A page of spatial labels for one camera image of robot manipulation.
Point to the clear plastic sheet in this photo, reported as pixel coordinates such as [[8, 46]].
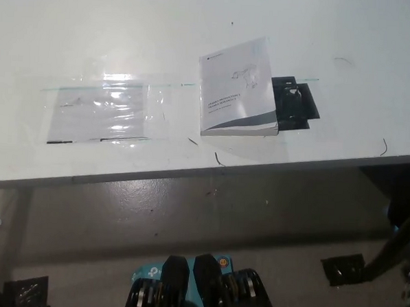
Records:
[[155, 109]]

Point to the white grey paperback manual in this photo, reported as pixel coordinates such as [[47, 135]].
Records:
[[235, 93]]

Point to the dark diagonal table frame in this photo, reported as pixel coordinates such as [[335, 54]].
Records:
[[398, 239]]

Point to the black square tape marker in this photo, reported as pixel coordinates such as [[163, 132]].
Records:
[[345, 271]]

